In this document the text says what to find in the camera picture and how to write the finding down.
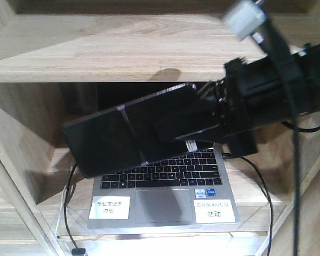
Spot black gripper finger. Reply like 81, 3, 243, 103
197, 80, 221, 102
174, 124, 227, 144

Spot white laptop cable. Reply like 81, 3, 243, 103
55, 183, 73, 254

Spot black foldable phone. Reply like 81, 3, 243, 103
62, 83, 214, 178

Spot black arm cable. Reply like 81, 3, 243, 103
255, 0, 320, 256

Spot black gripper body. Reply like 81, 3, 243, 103
216, 57, 288, 157

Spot black laptop cable left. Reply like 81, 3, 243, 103
63, 163, 86, 256

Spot silver laptop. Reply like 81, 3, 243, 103
87, 145, 239, 229

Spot black laptop cable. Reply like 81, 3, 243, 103
63, 163, 86, 256
221, 152, 275, 256

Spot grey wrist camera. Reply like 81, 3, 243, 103
222, 1, 267, 40

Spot black laptop cable right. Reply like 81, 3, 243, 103
221, 152, 275, 256

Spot wooden desk shelf unit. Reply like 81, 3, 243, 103
0, 0, 320, 256

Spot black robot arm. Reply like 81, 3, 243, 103
173, 44, 320, 157

